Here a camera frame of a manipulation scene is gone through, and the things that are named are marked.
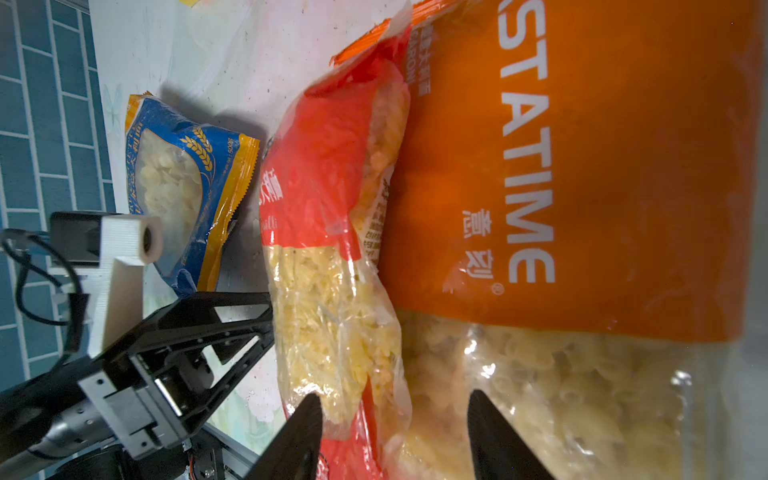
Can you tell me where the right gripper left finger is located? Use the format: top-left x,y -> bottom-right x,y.
245,393 -> 323,480

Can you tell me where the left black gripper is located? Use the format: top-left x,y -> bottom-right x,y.
78,292 -> 274,459

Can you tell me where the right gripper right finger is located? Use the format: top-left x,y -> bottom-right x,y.
467,389 -> 554,480

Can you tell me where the blue orecchiette pasta bag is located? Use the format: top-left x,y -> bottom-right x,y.
125,93 -> 260,296

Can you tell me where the red macaroni bag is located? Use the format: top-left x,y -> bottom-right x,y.
259,34 -> 412,479

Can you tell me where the orange Pastatime macaroni bag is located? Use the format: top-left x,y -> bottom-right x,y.
329,0 -> 766,480

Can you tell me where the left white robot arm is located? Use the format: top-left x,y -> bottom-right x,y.
1,292 -> 274,479

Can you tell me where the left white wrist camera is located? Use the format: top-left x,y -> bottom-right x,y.
49,212 -> 163,358

